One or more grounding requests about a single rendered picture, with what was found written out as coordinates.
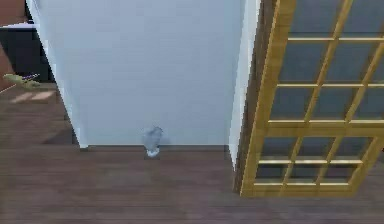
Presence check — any yellow wooden glazed door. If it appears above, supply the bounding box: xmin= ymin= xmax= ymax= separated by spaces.
xmin=239 ymin=0 xmax=384 ymax=198

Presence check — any black cabinet with white top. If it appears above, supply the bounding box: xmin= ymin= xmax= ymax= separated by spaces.
xmin=0 ymin=21 xmax=56 ymax=84

